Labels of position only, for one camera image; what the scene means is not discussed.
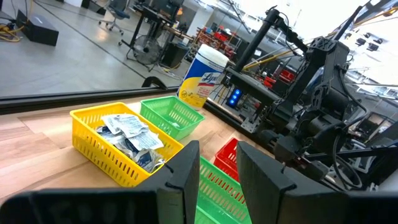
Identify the black rectangular case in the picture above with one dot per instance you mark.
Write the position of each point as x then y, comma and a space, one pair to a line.
37, 29

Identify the red storage boxes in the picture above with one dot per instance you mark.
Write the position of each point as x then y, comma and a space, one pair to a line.
281, 76

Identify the red plastic mesh basket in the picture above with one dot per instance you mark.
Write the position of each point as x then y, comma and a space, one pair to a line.
228, 155

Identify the dark grey desk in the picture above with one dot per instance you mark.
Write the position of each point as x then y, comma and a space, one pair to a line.
252, 84

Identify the black background table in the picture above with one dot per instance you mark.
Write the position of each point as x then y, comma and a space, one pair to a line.
149, 14

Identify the green white bandage strip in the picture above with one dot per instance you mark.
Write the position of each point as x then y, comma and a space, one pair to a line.
175, 124

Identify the shelf with red bins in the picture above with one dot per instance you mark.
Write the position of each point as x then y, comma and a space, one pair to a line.
217, 35

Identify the yellow plastic mesh basket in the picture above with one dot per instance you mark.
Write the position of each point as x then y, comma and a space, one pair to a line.
102, 155

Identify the grey blue office chair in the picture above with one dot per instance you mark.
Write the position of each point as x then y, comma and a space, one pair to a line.
116, 14

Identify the yellow rod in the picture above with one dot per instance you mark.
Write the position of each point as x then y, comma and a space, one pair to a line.
267, 59

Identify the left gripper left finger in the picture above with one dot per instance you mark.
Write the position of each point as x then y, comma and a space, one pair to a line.
183, 180

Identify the black pole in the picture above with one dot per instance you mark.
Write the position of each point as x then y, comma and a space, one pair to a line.
258, 40

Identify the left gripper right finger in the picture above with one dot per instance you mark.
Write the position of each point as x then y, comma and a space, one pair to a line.
261, 186

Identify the Lysol wipes canister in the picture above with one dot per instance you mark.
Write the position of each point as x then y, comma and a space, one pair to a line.
202, 77

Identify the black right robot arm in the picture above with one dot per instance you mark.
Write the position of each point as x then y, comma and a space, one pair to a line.
326, 93

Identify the black box blue lights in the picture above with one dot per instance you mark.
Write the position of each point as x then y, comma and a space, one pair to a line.
234, 96

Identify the green plastic mesh basket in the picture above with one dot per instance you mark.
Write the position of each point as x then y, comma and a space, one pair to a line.
168, 109
217, 193

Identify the black bin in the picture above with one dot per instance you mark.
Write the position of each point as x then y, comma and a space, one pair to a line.
173, 54

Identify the black floor fan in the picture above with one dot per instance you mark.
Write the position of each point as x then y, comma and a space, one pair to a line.
146, 49

